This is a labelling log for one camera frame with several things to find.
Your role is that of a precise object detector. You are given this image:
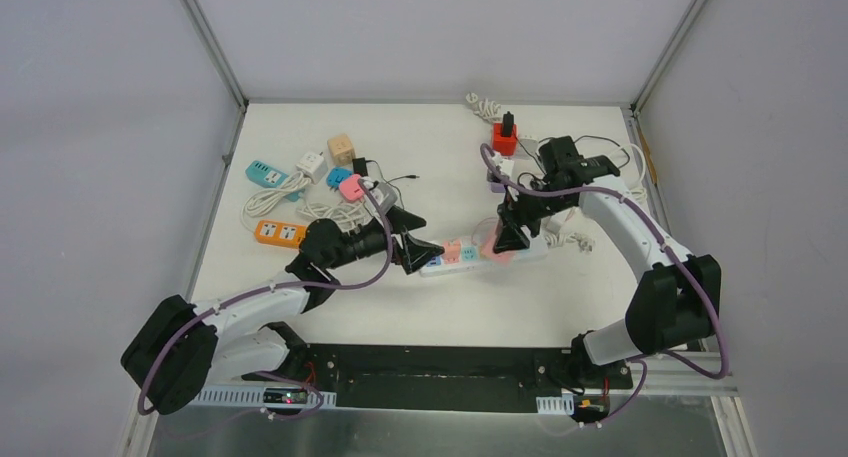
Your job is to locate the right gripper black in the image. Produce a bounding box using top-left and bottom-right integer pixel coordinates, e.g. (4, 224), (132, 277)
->
(494, 181), (574, 253)

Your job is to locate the light pink cube adapter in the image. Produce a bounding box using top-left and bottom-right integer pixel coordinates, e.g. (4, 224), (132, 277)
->
(479, 231), (516, 265)

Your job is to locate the long white power strip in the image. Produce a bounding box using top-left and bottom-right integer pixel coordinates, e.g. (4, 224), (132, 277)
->
(418, 231), (598, 279)

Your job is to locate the small orange pink adapter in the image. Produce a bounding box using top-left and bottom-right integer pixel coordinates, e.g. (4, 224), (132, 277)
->
(442, 239), (462, 264)

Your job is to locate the pink cube socket adapter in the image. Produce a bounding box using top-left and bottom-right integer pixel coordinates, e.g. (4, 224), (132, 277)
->
(338, 174), (365, 203)

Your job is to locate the small white power strip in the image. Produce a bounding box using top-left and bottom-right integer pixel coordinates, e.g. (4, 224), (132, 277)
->
(627, 143), (649, 206)

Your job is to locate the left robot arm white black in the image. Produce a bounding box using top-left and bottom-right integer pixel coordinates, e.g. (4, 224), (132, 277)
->
(120, 207), (445, 415)

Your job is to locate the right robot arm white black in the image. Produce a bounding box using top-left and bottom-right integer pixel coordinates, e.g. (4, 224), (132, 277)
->
(480, 137), (724, 387)

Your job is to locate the red cube socket adapter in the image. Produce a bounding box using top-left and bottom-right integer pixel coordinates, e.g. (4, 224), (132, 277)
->
(491, 123), (518, 157)

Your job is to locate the blue plug adapter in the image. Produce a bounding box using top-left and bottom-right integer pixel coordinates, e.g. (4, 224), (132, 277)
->
(326, 167), (353, 189)

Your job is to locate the white cube adapter behind red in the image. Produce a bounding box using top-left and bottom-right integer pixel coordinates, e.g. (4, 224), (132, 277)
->
(518, 134), (540, 153)

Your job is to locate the beige cube adapter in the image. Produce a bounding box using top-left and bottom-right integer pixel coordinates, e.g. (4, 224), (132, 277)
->
(327, 133), (356, 167)

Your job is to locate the orange power strip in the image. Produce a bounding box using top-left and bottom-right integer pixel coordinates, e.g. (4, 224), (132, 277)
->
(254, 220), (307, 250)

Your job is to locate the teal power strip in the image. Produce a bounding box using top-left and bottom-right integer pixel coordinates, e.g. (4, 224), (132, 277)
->
(245, 160), (302, 202)

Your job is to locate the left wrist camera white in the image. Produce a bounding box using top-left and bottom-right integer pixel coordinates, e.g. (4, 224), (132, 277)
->
(366, 181), (398, 213)

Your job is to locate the white cord of orange strip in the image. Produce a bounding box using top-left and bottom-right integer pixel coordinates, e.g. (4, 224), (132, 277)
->
(296, 200), (372, 233)

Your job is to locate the white coiled cord at back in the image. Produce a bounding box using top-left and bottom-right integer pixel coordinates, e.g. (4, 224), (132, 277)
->
(464, 91), (503, 124)

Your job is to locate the black mounting base plate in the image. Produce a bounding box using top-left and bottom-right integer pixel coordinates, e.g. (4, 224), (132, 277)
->
(272, 344), (634, 414)

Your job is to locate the white cord of teal strip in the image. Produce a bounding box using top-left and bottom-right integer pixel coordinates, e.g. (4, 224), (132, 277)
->
(241, 172), (313, 233)

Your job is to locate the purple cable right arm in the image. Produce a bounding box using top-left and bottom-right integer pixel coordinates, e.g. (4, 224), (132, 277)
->
(480, 142), (730, 437)

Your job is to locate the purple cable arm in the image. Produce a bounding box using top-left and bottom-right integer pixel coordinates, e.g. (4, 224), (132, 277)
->
(480, 142), (730, 437)
(136, 178), (395, 421)

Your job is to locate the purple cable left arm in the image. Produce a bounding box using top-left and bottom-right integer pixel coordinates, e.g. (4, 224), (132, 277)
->
(136, 178), (395, 421)

